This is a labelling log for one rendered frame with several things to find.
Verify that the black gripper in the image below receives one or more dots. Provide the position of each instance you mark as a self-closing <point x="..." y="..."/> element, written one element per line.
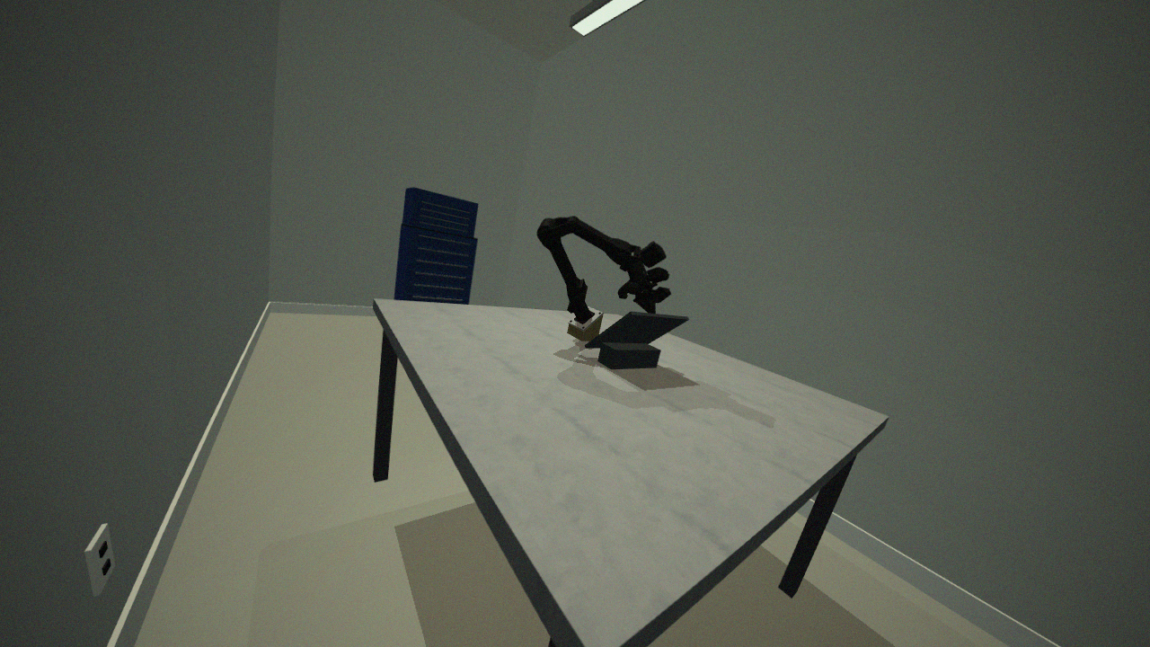
<point x="646" y="296"/>

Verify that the grey switch panel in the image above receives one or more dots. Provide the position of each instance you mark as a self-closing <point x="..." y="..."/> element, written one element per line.
<point x="625" y="344"/>

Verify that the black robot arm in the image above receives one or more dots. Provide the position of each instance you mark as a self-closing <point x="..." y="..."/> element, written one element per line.
<point x="552" y="229"/>

